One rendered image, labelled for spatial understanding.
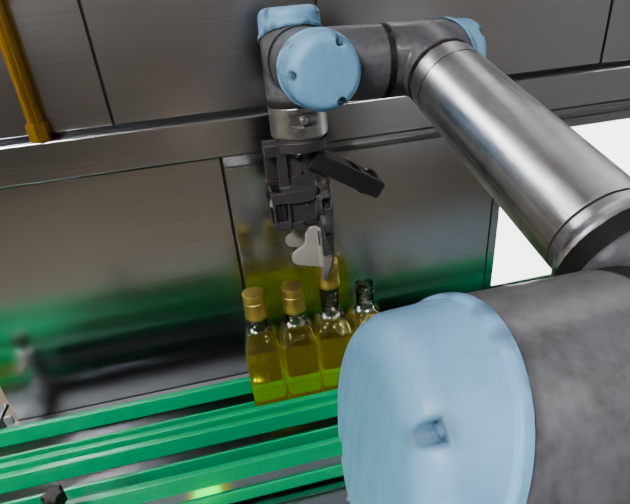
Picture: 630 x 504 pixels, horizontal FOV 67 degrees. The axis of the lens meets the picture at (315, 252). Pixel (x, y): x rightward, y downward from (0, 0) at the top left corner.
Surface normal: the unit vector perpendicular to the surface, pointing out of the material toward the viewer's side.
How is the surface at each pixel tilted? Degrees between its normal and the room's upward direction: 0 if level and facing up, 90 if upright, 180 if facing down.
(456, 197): 90
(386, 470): 81
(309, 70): 90
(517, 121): 28
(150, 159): 90
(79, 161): 90
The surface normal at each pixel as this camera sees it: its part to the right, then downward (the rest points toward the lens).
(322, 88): 0.24, 0.45
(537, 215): -0.95, 0.03
